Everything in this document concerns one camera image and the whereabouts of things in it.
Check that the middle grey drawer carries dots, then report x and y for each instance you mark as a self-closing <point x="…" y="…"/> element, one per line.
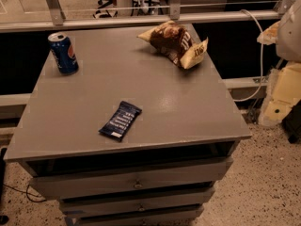
<point x="138" y="203"/>

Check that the grey drawer cabinet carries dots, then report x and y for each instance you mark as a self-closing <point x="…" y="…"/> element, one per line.
<point x="130" y="139"/>

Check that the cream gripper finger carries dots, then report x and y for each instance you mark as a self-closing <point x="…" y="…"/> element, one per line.
<point x="269" y="35"/>

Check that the grey drawer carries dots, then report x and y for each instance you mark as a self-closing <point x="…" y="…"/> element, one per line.
<point x="151" y="217"/>
<point x="114" y="181"/>
<point x="138" y="203"/>

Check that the metal railing frame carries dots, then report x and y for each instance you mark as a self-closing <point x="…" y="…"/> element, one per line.
<point x="283" y="89"/>

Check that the top grey drawer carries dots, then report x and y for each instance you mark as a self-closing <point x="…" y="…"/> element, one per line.
<point x="114" y="181"/>

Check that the bottom grey drawer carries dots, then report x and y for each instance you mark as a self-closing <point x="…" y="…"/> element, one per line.
<point x="151" y="217"/>

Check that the blue pepsi soda can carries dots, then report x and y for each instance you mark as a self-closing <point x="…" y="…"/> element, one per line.
<point x="61" y="47"/>

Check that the brown chip bag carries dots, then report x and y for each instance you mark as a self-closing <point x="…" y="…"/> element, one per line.
<point x="176" y="43"/>

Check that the dark blue snack bar wrapper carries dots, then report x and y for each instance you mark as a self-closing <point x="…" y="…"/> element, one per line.
<point x="121" y="121"/>

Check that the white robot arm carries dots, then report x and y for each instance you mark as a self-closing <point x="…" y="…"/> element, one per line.
<point x="285" y="34"/>

